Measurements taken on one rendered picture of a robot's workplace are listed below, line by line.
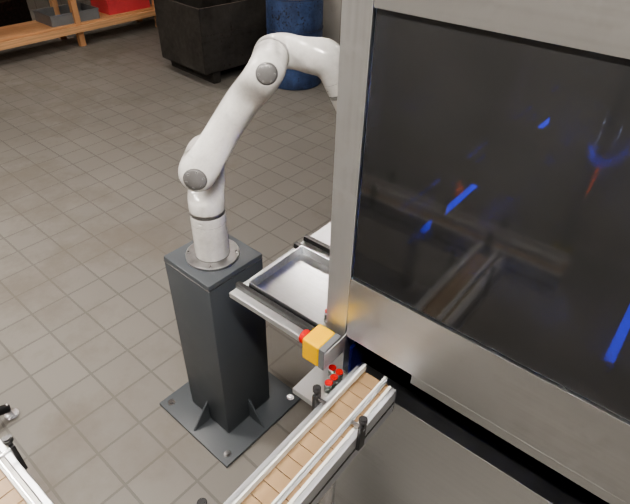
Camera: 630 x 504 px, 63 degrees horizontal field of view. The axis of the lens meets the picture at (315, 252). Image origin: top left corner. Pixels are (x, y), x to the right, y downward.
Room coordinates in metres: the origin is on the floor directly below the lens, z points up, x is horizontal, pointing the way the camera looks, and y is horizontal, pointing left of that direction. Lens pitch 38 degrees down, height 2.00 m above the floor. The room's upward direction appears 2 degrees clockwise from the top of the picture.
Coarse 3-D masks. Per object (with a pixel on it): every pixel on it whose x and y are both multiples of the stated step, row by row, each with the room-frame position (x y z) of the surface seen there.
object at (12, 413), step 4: (4, 404) 1.34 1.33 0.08; (8, 404) 1.34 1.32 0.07; (0, 408) 1.31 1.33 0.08; (4, 408) 1.32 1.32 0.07; (8, 408) 1.33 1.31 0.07; (12, 408) 1.35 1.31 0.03; (16, 408) 1.37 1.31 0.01; (0, 412) 1.30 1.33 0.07; (4, 412) 1.31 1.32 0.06; (8, 412) 1.32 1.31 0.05; (12, 412) 1.34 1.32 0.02; (16, 412) 1.34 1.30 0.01; (4, 416) 1.32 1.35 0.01; (8, 416) 1.32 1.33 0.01; (12, 416) 1.32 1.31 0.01; (16, 416) 1.33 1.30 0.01
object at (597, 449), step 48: (384, 0) 0.91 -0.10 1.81; (432, 0) 0.85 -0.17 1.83; (480, 0) 0.81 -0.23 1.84; (528, 0) 0.77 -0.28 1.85; (576, 0) 0.73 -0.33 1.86; (624, 0) 0.69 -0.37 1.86; (576, 48) 0.72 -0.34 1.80; (624, 48) 0.68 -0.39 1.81; (384, 336) 0.85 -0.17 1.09; (432, 336) 0.78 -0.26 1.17; (432, 384) 0.76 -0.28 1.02; (480, 384) 0.70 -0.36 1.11; (528, 384) 0.65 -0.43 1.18; (528, 432) 0.63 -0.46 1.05; (576, 432) 0.58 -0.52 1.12; (624, 432) 0.54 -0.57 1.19; (576, 480) 0.56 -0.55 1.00; (624, 480) 0.52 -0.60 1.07
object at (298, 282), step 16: (288, 256) 1.38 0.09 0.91; (304, 256) 1.41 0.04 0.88; (320, 256) 1.38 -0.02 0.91; (272, 272) 1.31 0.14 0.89; (288, 272) 1.32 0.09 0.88; (304, 272) 1.33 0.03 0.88; (320, 272) 1.33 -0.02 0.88; (256, 288) 1.21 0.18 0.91; (272, 288) 1.24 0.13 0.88; (288, 288) 1.24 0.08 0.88; (304, 288) 1.25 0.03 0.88; (320, 288) 1.25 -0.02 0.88; (288, 304) 1.17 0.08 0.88; (304, 304) 1.17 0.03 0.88; (320, 304) 1.17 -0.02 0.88; (320, 320) 1.10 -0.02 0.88
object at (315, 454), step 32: (352, 384) 0.83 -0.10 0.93; (384, 384) 0.81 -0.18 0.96; (320, 416) 0.72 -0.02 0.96; (352, 416) 0.71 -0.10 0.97; (384, 416) 0.78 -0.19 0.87; (288, 448) 0.63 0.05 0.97; (320, 448) 0.63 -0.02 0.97; (352, 448) 0.67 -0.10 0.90; (256, 480) 0.55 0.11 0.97; (288, 480) 0.57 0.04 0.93; (320, 480) 0.57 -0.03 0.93
